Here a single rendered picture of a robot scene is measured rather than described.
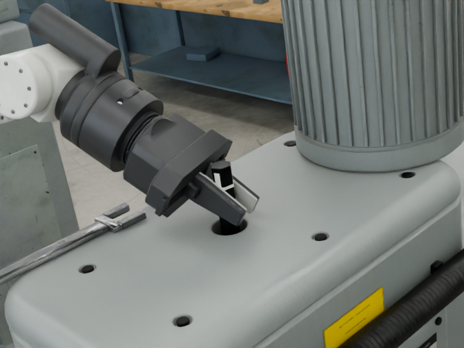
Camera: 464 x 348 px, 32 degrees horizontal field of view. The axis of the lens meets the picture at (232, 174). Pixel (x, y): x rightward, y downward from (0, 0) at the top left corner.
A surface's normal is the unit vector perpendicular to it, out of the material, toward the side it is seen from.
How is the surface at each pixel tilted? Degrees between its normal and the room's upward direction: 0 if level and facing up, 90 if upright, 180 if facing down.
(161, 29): 90
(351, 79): 90
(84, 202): 0
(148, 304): 0
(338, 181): 0
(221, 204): 90
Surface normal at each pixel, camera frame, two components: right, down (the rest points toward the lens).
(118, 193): -0.14, -0.90
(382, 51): -0.07, 0.43
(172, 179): -0.11, -0.21
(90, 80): 0.11, -0.48
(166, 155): 0.33, -0.72
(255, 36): -0.72, 0.39
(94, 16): 0.68, 0.22
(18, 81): -0.42, 0.29
